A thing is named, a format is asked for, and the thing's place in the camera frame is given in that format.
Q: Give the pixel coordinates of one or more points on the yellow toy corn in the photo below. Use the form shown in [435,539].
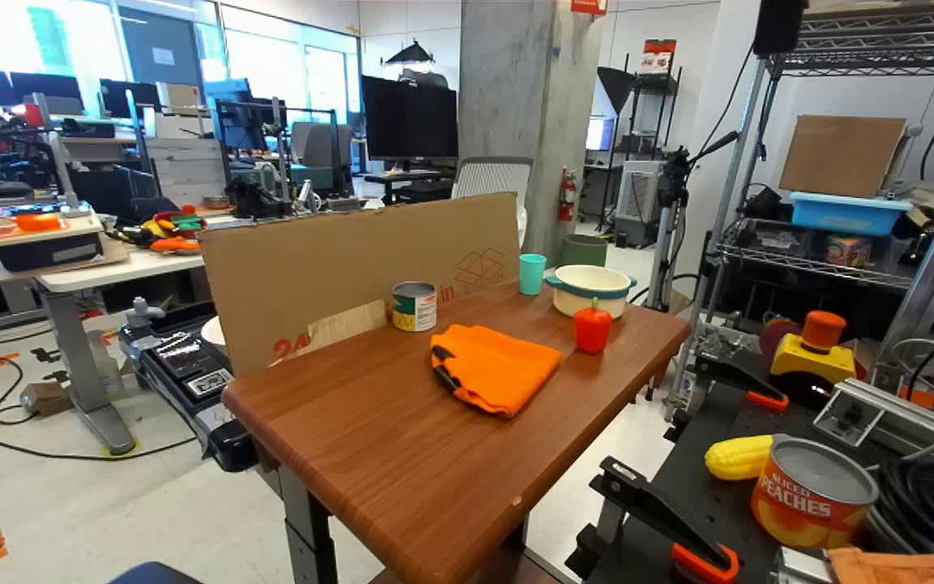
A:
[736,458]

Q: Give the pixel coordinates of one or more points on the orange toy pepper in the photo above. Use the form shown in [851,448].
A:
[593,330]

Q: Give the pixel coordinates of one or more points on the black orange clamp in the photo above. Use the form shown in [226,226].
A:
[628,493]
[753,387]

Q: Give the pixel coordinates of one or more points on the wooden table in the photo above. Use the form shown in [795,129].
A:
[362,433]

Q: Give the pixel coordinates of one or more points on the white pot teal rim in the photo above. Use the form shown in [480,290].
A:
[589,286]

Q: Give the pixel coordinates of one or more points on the white side desk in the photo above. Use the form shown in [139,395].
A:
[63,295]

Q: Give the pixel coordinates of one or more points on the teal plastic cup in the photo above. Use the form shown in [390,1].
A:
[529,273]

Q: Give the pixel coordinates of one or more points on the brown cardboard sheet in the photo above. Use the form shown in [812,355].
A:
[276,279]

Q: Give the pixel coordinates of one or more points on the large peach tin can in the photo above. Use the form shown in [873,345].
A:
[812,493]

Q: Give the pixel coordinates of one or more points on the orange folded cloth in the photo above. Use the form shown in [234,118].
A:
[492,372]

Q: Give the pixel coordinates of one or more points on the small tin can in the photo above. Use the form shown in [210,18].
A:
[414,305]

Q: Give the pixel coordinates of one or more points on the red fire extinguisher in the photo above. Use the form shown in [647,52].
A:
[566,195]

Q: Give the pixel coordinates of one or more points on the yellow emergency stop button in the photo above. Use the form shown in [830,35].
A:
[815,347]

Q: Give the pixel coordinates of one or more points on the blue plastic bin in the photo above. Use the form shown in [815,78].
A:
[848,214]

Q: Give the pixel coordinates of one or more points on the brown cardboard panel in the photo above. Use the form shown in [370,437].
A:
[842,153]

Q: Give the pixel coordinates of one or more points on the orange towel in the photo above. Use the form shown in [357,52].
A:
[853,566]

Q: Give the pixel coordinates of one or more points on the black monitor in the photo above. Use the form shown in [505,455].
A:
[408,122]

